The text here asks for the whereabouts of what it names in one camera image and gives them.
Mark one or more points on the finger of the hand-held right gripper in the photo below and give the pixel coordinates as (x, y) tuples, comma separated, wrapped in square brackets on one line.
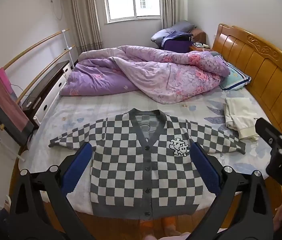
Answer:
[(268, 131)]

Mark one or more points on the wooden bar clothes rack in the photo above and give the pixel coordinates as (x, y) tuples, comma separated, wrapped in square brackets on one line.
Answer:
[(64, 40)]

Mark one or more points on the grey pillow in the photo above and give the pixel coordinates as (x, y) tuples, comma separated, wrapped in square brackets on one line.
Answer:
[(178, 26)]

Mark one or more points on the teal striped pillow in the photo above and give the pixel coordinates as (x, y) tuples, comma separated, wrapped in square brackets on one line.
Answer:
[(234, 76)]

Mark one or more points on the pink grey striped towel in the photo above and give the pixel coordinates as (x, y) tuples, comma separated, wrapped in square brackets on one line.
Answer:
[(8, 105)]

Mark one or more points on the grey white checkered cardigan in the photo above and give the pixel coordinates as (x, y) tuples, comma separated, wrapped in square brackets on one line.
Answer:
[(131, 155)]

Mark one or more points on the cream folded clothes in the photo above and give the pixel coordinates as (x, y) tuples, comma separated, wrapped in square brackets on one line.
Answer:
[(238, 115)]

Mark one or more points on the dark top white cabinet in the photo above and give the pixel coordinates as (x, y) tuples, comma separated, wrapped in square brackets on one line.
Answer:
[(46, 82)]

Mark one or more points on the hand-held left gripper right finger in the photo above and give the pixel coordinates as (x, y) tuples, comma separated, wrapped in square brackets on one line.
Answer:
[(204, 165)]

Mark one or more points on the wooden bed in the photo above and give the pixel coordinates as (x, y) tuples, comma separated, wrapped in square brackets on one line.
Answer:
[(256, 67)]

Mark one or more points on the window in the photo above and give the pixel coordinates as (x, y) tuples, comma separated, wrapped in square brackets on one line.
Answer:
[(131, 0)]

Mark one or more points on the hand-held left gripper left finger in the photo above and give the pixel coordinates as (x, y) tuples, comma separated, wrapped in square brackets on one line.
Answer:
[(77, 165)]

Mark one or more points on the purple floral quilt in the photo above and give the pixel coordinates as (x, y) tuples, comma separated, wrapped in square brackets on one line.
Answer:
[(143, 80)]

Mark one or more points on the grey beige curtain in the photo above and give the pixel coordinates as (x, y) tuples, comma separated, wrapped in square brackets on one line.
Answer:
[(86, 17), (171, 5)]

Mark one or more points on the small patterned cloth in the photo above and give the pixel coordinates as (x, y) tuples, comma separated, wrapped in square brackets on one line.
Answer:
[(201, 45)]

